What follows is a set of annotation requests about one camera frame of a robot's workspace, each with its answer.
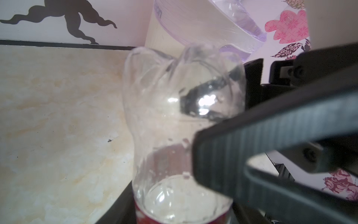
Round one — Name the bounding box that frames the white bin with purple liner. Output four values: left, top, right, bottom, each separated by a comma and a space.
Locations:
145, 1, 267, 61

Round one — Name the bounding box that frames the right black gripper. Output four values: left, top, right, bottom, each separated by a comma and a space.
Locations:
191, 41, 358, 224

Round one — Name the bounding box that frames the red-label yellow-cap bottle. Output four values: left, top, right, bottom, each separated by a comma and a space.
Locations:
122, 44, 244, 224

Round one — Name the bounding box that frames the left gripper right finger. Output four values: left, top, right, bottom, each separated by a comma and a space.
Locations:
230, 202, 271, 224

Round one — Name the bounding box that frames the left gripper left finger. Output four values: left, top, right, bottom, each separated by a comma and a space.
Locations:
96, 182, 137, 224

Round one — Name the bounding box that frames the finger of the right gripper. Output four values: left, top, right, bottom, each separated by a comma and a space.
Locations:
180, 66, 246, 123

